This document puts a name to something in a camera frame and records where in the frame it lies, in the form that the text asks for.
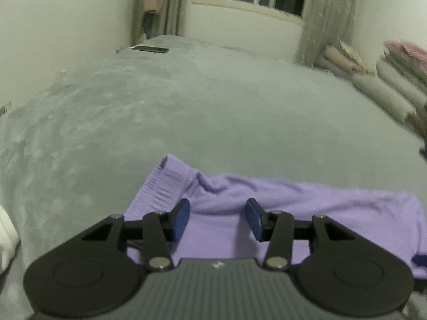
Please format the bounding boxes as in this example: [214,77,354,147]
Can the black remote control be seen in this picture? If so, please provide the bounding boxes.
[132,45,170,54]

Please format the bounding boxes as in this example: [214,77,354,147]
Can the purple garment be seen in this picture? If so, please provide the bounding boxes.
[123,154,426,279]

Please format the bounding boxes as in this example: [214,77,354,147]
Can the dark grey hanging garment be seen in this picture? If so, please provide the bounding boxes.
[142,11,161,39]

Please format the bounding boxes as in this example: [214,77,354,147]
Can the grey-blue fluffy blanket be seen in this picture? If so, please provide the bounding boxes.
[0,34,427,320]

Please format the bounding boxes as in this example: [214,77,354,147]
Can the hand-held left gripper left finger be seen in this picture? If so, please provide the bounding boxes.
[82,199,191,271]

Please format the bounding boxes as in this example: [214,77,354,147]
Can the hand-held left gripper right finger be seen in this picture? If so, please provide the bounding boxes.
[246,199,356,270]

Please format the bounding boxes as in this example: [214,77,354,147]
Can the grey curtain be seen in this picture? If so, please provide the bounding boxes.
[295,0,362,65]
[165,0,187,37]

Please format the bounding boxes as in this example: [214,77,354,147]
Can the pink striped cloth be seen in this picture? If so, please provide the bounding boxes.
[383,40,427,84]

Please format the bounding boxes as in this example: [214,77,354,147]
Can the pale pink pillow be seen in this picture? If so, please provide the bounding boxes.
[315,45,354,72]

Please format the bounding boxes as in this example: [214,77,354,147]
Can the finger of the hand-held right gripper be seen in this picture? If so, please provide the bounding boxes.
[411,255,427,294]

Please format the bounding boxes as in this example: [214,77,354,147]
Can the white cloth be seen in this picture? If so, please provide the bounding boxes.
[0,205,20,274]

